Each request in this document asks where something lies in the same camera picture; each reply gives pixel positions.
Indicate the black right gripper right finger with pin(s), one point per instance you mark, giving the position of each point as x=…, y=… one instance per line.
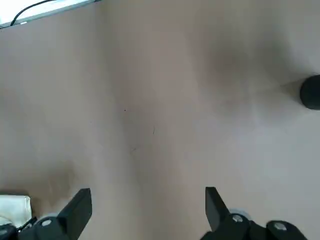
x=225, y=225

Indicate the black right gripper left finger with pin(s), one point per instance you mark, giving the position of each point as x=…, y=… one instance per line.
x=70, y=217

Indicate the cream tablecloth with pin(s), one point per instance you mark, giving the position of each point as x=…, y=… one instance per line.
x=12, y=207

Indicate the black vase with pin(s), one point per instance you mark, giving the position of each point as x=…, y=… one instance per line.
x=312, y=92

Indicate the white desk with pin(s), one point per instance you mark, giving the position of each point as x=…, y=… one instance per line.
x=50, y=10

